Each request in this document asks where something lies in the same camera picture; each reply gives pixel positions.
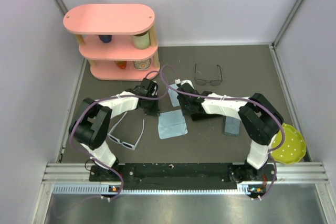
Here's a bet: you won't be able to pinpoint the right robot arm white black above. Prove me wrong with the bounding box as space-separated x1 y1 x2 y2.
176 80 285 182

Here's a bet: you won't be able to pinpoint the aluminium rail with cable duct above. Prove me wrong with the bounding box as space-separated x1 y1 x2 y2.
43 162 329 197

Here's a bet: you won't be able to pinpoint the dark blue cup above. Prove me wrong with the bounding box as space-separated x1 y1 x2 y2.
98 35 112 44

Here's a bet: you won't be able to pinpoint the light blue cleaning cloth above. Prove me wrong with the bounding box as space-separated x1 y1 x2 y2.
158 110 188 140
168 84 180 107

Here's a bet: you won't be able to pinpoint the orange red small cup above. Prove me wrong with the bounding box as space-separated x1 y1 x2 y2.
114 61 128 69

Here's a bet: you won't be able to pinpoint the pink three-tier wooden shelf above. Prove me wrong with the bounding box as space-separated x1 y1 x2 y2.
63 4 160 81

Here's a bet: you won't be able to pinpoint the yellow green dotted plate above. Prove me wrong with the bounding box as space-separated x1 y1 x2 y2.
271 123 306 165

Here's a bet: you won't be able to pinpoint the patterned ceramic bowl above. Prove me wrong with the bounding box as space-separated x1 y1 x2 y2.
133 58 152 71

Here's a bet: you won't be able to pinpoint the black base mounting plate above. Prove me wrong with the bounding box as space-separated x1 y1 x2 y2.
89 162 276 191

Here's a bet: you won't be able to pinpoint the black glasses case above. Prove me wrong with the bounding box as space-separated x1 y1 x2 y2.
191 113 210 121

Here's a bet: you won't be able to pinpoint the cream cylindrical jar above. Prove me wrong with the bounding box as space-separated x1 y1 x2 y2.
132 31 151 50

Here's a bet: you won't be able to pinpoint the thin black wire eyeglasses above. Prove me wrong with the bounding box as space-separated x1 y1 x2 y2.
194 63 223 86

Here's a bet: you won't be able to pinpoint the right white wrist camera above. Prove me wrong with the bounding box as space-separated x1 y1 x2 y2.
175 79 194 88

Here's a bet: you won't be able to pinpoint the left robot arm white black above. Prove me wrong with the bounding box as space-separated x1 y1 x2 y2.
68 78 160 180

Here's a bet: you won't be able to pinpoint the white frame sunglasses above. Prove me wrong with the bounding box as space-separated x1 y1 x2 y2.
107 112 145 151

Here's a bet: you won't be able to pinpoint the blue grey glasses case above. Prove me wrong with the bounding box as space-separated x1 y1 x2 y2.
224 117 240 136

